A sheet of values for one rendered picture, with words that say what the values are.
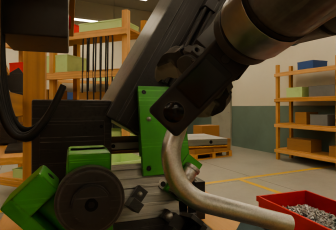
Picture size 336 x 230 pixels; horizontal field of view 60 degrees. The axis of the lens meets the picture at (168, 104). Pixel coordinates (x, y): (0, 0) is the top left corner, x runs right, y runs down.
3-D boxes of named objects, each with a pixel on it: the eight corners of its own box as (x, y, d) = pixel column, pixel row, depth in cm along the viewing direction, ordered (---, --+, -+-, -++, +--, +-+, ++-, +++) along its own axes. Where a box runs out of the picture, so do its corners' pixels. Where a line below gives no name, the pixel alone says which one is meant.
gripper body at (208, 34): (241, 67, 43) (298, 25, 32) (208, 107, 40) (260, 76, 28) (203, 31, 43) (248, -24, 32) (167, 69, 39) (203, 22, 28)
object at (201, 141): (204, 142, 101) (204, 133, 101) (227, 148, 86) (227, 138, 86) (87, 147, 89) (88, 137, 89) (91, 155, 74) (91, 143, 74)
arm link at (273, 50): (289, 59, 24) (218, -8, 24) (258, 78, 29) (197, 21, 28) (325, 9, 27) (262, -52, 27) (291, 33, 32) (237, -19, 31)
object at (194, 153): (210, 151, 789) (210, 124, 789) (232, 156, 722) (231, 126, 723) (173, 156, 722) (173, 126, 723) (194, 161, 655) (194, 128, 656)
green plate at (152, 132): (179, 174, 75) (172, 96, 81) (191, 172, 67) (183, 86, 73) (135, 177, 71) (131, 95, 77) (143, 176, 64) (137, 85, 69)
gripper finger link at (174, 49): (176, 74, 45) (214, 68, 37) (169, 82, 44) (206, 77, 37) (157, 50, 43) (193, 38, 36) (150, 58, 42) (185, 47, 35)
